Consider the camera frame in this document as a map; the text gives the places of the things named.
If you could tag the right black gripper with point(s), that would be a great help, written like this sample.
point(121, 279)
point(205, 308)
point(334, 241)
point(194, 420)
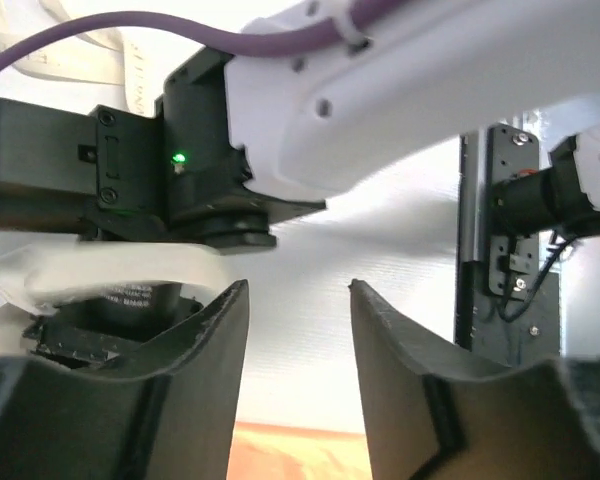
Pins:
point(101, 174)

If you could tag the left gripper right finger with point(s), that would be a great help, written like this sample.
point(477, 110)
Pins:
point(433, 410)

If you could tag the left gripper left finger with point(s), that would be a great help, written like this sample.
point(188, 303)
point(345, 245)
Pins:
point(164, 411)

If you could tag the orange beige wrapping paper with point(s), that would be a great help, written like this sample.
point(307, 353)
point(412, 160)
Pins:
point(265, 452)

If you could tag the cream ribbon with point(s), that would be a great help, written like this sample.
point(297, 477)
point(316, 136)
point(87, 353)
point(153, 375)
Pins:
point(36, 278)

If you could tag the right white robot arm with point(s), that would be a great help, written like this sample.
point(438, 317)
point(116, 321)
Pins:
point(263, 126)

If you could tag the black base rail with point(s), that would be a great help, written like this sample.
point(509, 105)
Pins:
point(495, 272)

